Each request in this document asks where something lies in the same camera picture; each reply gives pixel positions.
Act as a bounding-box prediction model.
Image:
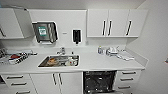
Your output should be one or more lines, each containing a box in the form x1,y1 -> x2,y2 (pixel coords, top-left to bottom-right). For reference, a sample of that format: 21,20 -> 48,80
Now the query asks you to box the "stainless steel dishwasher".
82,70 -> 118,94

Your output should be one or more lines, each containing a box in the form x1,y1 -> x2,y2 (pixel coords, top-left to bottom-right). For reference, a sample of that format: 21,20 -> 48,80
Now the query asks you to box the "white patterned mug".
67,56 -> 77,66

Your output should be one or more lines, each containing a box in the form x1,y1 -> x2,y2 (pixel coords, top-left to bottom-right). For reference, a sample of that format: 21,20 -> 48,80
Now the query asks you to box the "chrome sink faucet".
56,47 -> 67,56

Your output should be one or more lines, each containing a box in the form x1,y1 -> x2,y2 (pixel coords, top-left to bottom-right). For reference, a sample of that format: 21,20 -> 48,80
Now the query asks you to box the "clear drinking glass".
105,48 -> 111,56

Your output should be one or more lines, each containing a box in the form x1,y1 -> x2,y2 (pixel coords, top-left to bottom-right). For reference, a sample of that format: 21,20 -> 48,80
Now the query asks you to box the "stack of white plates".
109,46 -> 120,56

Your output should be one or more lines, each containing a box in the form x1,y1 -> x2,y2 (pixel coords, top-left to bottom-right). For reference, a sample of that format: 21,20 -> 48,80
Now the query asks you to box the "orange bowl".
47,58 -> 58,66

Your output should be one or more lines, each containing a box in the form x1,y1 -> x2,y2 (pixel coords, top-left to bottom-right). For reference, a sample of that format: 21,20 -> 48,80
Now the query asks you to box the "white sink base cabinet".
29,72 -> 85,94

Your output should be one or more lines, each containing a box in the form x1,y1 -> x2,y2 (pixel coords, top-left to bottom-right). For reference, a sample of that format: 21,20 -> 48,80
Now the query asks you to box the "steel paper towel dispenser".
31,21 -> 59,46

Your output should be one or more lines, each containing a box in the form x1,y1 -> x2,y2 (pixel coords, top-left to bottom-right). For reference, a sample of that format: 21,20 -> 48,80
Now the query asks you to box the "stainless steel sink basin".
37,54 -> 81,69

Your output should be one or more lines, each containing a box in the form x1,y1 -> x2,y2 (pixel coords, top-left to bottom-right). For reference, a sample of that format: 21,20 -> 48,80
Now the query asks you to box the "white drawer stack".
112,69 -> 141,93
1,73 -> 38,94

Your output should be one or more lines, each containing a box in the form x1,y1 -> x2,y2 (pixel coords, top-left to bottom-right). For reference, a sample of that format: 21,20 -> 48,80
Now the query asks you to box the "dish rack with dishes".
0,48 -> 39,65

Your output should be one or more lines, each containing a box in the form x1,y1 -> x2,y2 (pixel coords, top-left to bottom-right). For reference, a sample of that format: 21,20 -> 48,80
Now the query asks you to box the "black wall soap dispenser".
72,29 -> 82,46

